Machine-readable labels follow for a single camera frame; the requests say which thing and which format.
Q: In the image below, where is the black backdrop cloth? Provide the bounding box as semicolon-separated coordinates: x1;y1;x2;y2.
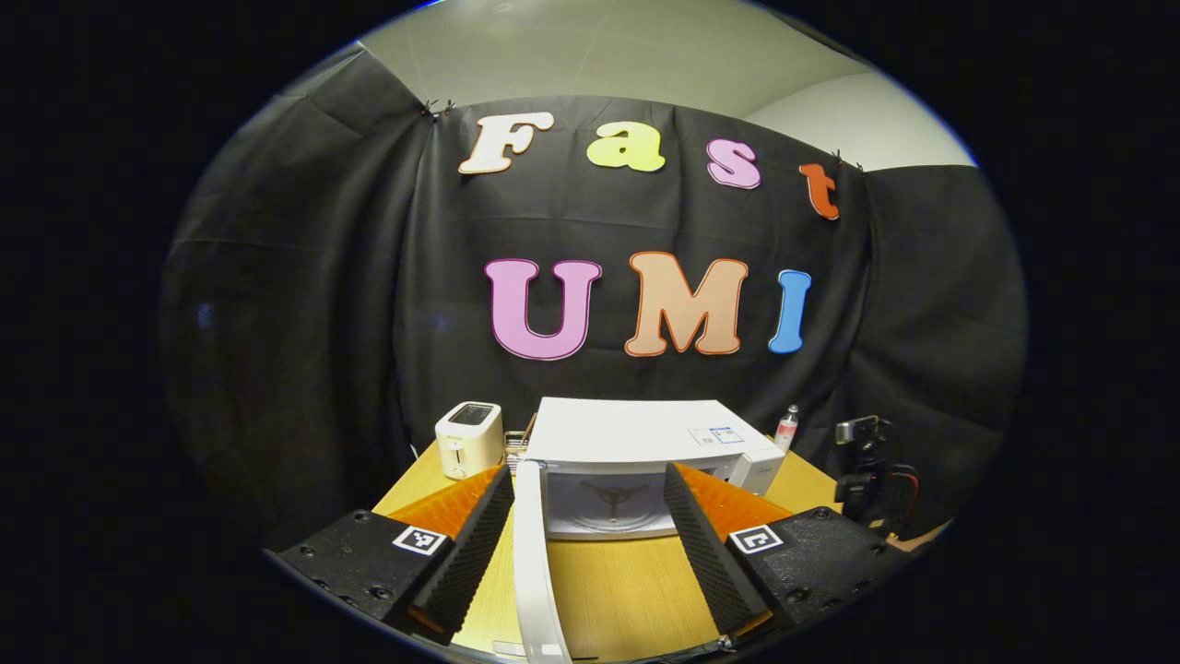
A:
159;41;1029;554

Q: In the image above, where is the white toaster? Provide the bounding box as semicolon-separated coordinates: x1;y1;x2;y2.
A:
434;401;505;481

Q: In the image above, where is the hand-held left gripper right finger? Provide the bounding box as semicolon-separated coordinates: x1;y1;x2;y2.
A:
664;461;914;646

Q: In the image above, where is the metal wire rack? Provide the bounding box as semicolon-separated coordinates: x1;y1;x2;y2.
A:
505;413;537;473

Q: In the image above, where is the white microwave oven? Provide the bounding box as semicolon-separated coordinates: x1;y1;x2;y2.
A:
512;397;786;661

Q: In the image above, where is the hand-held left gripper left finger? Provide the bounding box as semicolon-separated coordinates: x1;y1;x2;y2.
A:
277;464;515;646

